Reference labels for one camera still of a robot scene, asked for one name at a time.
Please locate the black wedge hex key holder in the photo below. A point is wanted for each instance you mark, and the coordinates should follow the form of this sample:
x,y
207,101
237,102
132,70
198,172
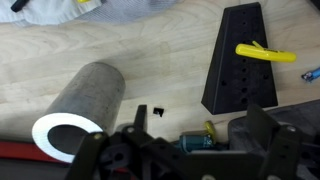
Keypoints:
x,y
240,83

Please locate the blue small tool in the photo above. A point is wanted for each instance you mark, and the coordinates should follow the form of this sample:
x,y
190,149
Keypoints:
x,y
311,75

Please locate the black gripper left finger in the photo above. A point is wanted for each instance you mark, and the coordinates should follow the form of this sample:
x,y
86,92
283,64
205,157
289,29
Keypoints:
x,y
110,156

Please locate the small black plastic piece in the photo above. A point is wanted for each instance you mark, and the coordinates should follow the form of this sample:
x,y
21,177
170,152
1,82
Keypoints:
x,y
158,111

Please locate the teal green tool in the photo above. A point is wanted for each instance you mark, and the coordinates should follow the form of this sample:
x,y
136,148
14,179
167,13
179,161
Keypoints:
x,y
193,142

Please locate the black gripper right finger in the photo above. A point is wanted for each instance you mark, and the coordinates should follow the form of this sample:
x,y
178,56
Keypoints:
x,y
286,153

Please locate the gray metal cylinder tube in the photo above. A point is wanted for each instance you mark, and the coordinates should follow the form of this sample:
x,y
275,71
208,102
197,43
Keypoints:
x,y
90,96

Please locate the light gray towel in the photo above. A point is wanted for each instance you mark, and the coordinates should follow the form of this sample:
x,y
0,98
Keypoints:
x,y
116,11

